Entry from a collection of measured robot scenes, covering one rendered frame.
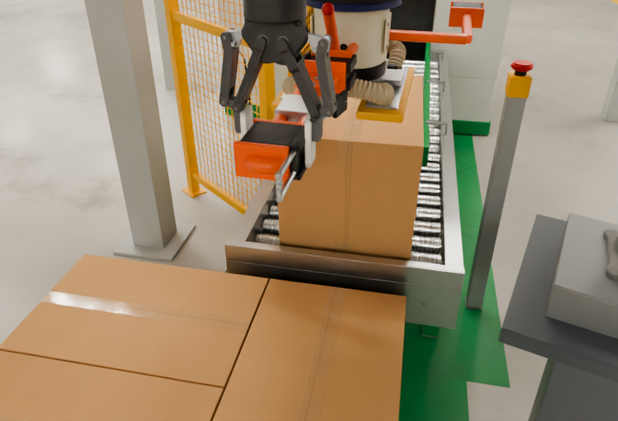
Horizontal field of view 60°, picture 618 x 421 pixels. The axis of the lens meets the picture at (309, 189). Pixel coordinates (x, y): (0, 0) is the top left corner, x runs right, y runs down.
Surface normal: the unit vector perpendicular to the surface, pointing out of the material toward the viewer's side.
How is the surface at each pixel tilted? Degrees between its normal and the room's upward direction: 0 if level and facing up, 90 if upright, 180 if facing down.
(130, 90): 90
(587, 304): 90
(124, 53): 90
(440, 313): 90
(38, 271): 0
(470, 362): 0
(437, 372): 0
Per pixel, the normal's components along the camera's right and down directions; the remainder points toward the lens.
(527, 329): 0.00, -0.86
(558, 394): -0.47, 0.44
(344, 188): -0.18, 0.50
